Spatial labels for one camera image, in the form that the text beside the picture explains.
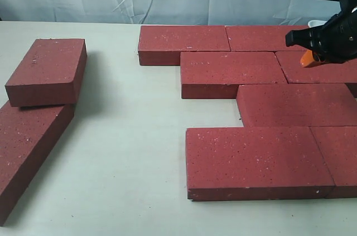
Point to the third row red brick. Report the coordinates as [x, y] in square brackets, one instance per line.
[307, 105]

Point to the red brick with white specks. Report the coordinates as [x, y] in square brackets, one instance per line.
[51, 73]

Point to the front large red brick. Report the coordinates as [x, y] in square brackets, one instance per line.
[258, 163]

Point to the red brick with groove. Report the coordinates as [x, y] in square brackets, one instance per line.
[218, 75]

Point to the front right red brick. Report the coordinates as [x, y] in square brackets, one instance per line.
[338, 148]

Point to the long red brick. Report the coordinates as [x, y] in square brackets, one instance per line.
[27, 137]

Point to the white plastic tray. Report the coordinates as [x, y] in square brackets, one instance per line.
[315, 23]

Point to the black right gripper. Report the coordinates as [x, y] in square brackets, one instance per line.
[333, 42]

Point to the second row right brick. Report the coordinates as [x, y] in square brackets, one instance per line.
[327, 74]

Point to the back right red brick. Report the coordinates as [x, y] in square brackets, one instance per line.
[261, 38]

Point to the back left red brick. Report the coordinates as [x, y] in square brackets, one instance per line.
[162, 45]

